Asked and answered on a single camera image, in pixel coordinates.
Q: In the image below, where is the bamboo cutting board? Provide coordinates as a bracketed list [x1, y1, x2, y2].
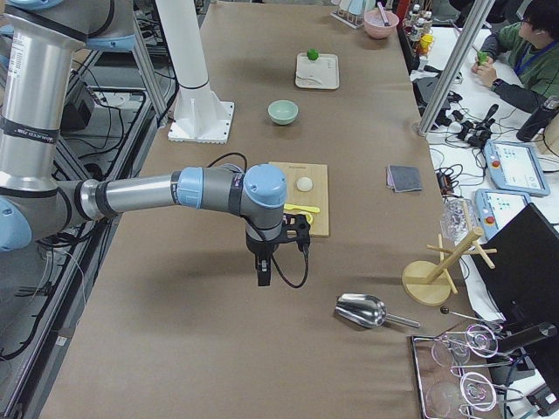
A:
[271, 161, 330, 237]

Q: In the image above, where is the grey folded cloth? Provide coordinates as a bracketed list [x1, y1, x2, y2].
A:
[386, 165, 423, 193]

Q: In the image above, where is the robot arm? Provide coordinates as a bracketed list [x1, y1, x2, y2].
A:
[1, 1, 310, 286]

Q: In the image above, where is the clear plastic container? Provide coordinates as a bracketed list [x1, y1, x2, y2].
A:
[440, 198, 480, 242]

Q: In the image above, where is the pink bowl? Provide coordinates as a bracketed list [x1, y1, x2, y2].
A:
[363, 9, 400, 39]

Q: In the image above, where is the lower teach pendant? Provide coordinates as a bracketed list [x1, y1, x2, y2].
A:
[474, 189, 531, 240]

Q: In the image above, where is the green toy fruit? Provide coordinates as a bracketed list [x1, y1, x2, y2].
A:
[307, 49, 320, 61]

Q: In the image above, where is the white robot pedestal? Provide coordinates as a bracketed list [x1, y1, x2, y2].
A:
[156, 0, 234, 144]

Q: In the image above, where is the metal scoop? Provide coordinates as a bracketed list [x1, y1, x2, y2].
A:
[335, 293, 421, 328]

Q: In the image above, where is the seated person green jacket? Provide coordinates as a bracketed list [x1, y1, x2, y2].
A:
[472, 1, 558, 113]

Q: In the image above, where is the white dish rack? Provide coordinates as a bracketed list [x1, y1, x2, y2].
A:
[330, 0, 376, 29]

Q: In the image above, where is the yellow plastic knife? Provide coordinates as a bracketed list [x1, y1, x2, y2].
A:
[284, 203, 321, 224]

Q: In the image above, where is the cream plastic tray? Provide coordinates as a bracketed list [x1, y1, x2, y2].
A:
[294, 52, 340, 90]

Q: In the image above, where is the mint green bowl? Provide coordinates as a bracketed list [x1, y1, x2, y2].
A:
[267, 100, 299, 126]

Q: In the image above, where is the aluminium frame post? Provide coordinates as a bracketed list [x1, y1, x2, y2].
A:
[417, 0, 494, 137]

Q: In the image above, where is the white steamed bun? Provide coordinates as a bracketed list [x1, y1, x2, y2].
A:
[295, 176, 314, 192]

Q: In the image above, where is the black monitor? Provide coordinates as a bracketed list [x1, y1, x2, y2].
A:
[473, 203, 558, 325]

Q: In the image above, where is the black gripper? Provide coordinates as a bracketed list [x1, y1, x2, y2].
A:
[245, 214, 311, 287]

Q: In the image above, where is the wire glass rack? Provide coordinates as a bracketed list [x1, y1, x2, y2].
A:
[410, 323, 524, 418]

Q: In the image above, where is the upper teach pendant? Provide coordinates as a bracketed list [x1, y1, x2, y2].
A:
[483, 140, 550, 196]

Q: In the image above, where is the wooden mug tree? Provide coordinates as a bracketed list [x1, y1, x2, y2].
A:
[402, 227, 498, 306]

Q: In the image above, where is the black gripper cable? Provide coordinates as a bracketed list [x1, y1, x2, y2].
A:
[204, 152, 312, 289]

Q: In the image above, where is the teach pendant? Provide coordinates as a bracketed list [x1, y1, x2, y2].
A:
[474, 189, 531, 240]
[483, 140, 550, 196]

